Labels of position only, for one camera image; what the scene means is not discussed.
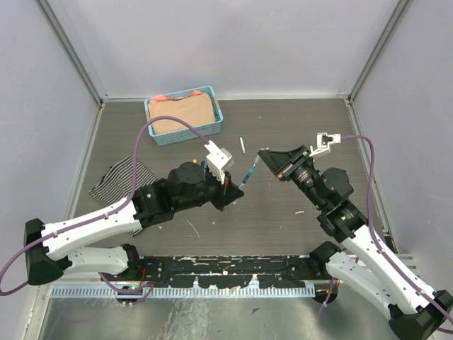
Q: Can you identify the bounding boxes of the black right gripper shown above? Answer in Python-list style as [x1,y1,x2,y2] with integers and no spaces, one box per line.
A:
[258,144,327,209]

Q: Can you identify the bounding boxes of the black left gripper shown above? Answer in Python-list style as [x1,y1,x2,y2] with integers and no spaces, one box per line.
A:
[176,166,244,213]

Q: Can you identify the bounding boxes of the cyan gel pen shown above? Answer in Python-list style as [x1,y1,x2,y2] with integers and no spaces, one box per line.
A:
[239,163,257,190]

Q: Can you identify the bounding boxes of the white pen black tip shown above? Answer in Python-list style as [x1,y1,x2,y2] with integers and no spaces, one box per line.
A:
[239,136,246,154]

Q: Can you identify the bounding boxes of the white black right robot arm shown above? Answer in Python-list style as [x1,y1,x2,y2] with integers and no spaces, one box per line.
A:
[258,146,452,339]

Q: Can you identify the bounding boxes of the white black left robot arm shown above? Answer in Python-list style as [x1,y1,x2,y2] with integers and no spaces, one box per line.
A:
[24,162,244,285]

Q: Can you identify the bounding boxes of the blue plastic basket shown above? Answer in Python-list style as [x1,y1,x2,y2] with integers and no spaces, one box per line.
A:
[144,86,224,146]

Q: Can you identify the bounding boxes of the peach folded cloth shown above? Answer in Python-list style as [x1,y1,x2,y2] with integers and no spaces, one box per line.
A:
[147,90,216,128]

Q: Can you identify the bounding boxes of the black white striped cloth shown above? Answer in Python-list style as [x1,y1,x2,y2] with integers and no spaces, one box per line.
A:
[88,155,156,237]

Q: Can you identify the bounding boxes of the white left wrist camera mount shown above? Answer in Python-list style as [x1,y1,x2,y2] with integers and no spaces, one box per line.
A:
[205,140,235,184]

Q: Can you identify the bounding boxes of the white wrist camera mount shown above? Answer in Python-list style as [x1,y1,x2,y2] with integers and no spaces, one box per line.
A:
[205,140,235,184]
[309,132,341,159]

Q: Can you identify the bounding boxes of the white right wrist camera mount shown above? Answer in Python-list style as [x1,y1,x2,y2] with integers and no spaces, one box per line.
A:
[309,132,341,159]

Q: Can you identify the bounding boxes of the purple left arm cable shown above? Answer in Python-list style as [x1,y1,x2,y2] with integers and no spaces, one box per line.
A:
[0,116,213,305]

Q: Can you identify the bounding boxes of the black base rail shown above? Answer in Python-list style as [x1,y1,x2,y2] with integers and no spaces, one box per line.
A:
[101,255,332,288]

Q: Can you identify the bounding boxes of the slotted cable duct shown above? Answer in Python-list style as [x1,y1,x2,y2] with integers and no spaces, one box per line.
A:
[50,284,316,299]

